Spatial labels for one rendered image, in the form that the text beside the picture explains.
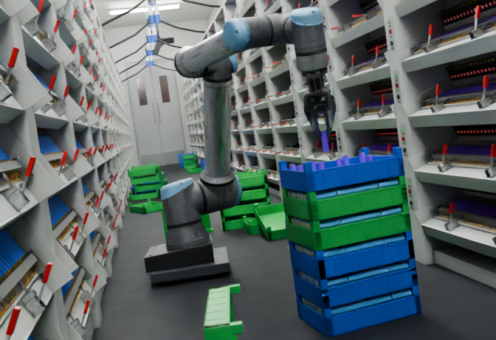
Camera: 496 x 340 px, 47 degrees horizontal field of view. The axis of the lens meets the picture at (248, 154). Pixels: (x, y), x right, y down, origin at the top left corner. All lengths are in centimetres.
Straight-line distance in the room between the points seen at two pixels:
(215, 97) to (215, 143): 20
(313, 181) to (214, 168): 92
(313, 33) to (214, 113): 79
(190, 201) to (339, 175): 98
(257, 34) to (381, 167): 51
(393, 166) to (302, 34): 45
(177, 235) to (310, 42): 112
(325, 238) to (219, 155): 92
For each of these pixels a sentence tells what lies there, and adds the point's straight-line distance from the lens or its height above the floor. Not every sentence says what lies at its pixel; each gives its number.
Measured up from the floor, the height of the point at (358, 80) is 73.
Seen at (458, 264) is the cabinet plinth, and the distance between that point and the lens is 209.
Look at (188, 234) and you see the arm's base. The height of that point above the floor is 18.
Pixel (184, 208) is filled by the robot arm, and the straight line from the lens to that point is 238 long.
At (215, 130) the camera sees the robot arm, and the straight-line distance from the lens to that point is 231.
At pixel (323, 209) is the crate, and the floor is 35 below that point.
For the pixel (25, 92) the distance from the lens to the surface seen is 124.
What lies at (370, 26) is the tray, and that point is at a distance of 239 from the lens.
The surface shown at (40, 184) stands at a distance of 124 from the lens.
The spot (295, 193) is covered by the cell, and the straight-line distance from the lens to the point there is 164.
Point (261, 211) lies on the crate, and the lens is 316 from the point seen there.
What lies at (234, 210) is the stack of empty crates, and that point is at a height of 11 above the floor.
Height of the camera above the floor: 60
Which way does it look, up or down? 3 degrees down
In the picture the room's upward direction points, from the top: 8 degrees counter-clockwise
